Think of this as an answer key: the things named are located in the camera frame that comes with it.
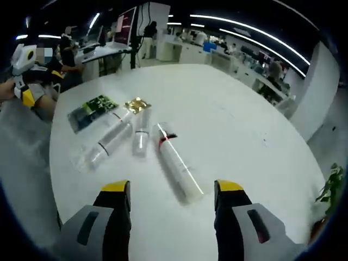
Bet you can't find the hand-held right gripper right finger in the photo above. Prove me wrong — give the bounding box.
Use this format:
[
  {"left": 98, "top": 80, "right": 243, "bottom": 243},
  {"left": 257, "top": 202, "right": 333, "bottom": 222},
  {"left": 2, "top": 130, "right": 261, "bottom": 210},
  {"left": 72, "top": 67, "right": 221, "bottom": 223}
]
[{"left": 213, "top": 178, "right": 303, "bottom": 261}]

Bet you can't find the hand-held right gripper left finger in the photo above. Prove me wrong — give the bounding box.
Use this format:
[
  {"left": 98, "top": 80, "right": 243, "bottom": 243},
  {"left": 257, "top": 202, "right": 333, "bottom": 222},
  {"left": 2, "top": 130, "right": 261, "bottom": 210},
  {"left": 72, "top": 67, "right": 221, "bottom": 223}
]
[{"left": 52, "top": 179, "right": 132, "bottom": 261}]

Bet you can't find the short white red-band skincare bottle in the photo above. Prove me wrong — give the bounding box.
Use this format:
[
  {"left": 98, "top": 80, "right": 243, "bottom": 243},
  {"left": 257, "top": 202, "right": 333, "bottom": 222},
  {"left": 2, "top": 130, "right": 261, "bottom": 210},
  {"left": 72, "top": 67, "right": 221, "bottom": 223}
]
[{"left": 95, "top": 108, "right": 134, "bottom": 142}]

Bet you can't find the long white red-band skincare bottle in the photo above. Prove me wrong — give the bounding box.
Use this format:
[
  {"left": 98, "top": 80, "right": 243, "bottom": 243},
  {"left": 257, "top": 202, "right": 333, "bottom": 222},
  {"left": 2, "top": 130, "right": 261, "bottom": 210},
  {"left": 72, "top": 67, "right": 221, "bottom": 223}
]
[{"left": 153, "top": 121, "right": 207, "bottom": 205}]

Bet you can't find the large frosted black-ring skincare bottle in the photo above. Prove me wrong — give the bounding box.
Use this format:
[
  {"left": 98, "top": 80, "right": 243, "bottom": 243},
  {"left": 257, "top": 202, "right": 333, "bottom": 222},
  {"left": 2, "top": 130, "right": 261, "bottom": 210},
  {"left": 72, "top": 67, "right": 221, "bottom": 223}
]
[{"left": 80, "top": 122, "right": 134, "bottom": 172}]

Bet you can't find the small frosted black-ring skincare bottle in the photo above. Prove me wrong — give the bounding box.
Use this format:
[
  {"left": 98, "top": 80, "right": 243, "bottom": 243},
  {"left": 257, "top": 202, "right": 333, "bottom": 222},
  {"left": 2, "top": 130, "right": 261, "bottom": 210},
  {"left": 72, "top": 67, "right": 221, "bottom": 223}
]
[{"left": 132, "top": 109, "right": 152, "bottom": 159}]

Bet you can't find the person's left hand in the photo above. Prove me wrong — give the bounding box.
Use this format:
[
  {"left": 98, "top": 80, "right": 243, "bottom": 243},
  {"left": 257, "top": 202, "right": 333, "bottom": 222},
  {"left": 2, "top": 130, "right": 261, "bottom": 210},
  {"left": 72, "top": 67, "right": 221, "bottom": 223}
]
[{"left": 0, "top": 80, "right": 16, "bottom": 103}]

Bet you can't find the green black sachet packet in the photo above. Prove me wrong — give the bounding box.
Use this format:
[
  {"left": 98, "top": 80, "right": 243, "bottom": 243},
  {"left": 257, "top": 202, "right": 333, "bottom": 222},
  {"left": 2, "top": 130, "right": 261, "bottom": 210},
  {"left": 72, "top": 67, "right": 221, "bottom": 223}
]
[{"left": 67, "top": 94, "right": 120, "bottom": 134}]

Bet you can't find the white office desk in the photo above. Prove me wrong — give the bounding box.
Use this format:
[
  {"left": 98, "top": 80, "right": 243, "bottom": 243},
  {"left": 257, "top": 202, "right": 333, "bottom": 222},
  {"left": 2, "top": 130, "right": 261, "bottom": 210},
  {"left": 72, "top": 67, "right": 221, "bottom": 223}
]
[{"left": 73, "top": 40, "right": 133, "bottom": 65}]

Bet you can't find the computer monitor pink screen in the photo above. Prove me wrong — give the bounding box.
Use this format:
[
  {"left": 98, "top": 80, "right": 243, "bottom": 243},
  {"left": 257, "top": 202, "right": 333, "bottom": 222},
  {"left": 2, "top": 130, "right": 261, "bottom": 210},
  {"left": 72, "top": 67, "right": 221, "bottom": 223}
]
[{"left": 113, "top": 6, "right": 138, "bottom": 46}]

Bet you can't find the brown plant pot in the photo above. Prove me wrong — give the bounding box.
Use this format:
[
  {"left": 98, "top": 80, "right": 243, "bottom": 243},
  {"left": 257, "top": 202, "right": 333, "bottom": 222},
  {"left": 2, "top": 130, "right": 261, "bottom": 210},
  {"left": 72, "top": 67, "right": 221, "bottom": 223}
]
[{"left": 308, "top": 216, "right": 328, "bottom": 244}]

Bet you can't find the black monitor stand pole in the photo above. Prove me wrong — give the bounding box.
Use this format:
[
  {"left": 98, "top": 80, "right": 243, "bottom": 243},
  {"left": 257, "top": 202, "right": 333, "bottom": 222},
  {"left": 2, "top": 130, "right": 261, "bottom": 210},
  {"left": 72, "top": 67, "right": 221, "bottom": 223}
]
[{"left": 129, "top": 4, "right": 144, "bottom": 69}]

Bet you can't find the gold foil sachet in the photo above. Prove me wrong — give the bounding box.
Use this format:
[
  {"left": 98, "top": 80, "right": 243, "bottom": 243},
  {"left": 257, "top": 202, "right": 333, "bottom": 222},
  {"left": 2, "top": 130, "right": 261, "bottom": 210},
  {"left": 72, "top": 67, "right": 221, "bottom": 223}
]
[{"left": 124, "top": 96, "right": 152, "bottom": 115}]

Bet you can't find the green potted plant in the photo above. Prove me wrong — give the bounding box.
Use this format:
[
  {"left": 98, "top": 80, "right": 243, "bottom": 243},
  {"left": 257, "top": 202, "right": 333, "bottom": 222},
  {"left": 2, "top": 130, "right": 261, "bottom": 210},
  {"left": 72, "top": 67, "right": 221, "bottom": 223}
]
[{"left": 314, "top": 162, "right": 346, "bottom": 218}]

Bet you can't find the white counter row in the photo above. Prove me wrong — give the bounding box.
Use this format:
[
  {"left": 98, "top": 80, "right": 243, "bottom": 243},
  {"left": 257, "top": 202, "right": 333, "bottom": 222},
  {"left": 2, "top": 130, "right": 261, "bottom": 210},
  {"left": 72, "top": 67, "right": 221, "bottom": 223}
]
[{"left": 159, "top": 36, "right": 237, "bottom": 72}]

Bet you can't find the blue box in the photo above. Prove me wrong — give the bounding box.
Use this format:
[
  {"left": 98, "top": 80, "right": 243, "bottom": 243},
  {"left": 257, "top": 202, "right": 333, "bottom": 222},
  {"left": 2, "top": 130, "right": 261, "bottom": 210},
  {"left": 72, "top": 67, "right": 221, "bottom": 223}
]
[{"left": 202, "top": 41, "right": 219, "bottom": 54}]

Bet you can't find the long ceiling light strip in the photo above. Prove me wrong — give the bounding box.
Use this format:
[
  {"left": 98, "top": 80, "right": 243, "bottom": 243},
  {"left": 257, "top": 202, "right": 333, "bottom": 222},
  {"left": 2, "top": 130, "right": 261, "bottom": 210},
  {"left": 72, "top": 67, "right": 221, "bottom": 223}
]
[
  {"left": 189, "top": 14, "right": 311, "bottom": 66},
  {"left": 219, "top": 28, "right": 307, "bottom": 79}
]

